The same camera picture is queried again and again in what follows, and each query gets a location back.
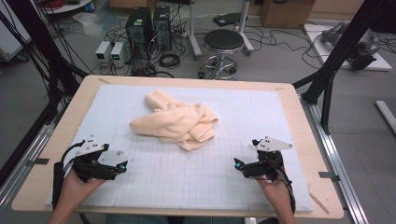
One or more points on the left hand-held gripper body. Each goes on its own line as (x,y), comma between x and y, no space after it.
(88,168)

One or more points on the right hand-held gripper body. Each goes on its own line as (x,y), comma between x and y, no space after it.
(269,165)

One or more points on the peach towel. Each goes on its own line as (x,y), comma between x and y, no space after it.
(174,123)

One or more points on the person's left hand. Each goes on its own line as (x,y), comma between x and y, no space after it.
(76,191)

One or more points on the person's right hand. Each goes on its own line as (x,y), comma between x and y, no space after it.
(277,193)

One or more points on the white gridded mat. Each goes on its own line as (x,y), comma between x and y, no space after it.
(162,180)

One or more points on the grey tape piece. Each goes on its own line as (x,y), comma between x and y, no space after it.
(39,161)
(328,175)

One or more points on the thin wooden strip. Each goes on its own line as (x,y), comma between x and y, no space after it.
(319,203)

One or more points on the white power supply box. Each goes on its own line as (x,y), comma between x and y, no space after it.
(102,51)
(119,53)

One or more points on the black round stool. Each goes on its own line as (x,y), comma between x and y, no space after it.
(223,40)

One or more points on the white base board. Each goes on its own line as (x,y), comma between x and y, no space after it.
(317,46)

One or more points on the white tube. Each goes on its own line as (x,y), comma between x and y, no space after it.
(387,116)

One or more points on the large black computer tower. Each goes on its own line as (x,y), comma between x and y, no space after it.
(138,31)

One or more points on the white stand leg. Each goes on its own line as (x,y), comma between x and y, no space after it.
(244,28)
(193,34)

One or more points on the clear plastic bag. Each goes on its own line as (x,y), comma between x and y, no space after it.
(93,23)

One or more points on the slim black computer tower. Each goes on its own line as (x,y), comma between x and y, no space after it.
(162,28)

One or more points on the flat black device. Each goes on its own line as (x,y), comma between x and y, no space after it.
(226,19)

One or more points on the cardboard box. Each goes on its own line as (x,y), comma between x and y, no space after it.
(286,14)

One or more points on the grey machine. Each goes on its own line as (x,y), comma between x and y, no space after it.
(369,45)

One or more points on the white round table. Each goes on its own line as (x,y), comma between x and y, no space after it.
(68,7)

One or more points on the aluminium rail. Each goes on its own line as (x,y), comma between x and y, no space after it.
(21,168)
(339,174)

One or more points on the black metal frame post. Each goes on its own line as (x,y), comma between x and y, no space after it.
(342,46)
(37,40)

